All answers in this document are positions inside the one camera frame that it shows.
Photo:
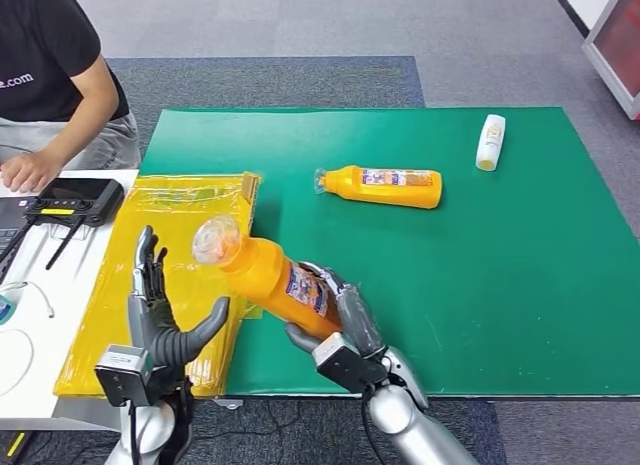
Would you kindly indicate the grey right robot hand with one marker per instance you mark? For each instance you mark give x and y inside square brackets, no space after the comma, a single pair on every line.
[358,319]

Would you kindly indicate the black controller with antennas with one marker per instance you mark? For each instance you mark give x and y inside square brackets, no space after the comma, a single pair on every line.
[82,197]

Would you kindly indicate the dark laptop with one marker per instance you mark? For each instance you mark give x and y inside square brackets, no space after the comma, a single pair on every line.
[10,233]

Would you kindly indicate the person's left hand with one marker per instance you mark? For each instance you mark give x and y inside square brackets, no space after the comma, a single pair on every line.
[27,172]

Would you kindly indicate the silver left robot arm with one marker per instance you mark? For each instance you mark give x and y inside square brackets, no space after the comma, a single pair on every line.
[150,429]

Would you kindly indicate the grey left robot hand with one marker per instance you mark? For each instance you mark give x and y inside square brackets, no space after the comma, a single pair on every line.
[152,329]

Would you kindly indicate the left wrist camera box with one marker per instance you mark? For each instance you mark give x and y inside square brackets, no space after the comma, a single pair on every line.
[124,376]

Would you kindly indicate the yellow plastic-wrapped package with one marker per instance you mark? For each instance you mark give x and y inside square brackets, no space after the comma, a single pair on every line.
[110,303]

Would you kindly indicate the white and red cabinet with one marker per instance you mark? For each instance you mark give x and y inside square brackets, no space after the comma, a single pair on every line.
[620,44]

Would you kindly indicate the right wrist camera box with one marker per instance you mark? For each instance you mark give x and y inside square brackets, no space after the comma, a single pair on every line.
[345,366]

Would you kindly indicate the orange bottle with blue-white label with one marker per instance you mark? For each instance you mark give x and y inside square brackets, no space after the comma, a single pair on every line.
[265,276]

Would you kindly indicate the person's left forearm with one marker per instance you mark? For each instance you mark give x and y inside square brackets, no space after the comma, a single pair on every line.
[82,117]

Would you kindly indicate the green mat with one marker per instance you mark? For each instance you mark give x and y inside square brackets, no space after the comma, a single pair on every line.
[500,263]

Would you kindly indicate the person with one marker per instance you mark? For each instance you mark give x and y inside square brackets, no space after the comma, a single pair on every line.
[40,51]

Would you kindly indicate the orange bottle with long label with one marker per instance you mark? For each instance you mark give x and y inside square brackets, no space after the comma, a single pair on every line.
[390,189]

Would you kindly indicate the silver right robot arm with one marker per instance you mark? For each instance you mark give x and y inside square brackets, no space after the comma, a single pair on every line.
[410,422]

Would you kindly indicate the small white bottle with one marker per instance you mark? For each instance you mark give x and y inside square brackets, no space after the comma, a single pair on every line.
[490,142]

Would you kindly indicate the teal round device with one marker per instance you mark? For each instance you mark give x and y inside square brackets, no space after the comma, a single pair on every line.
[4,310]

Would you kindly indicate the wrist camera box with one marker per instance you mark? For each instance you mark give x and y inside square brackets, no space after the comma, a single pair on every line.
[345,366]
[124,376]

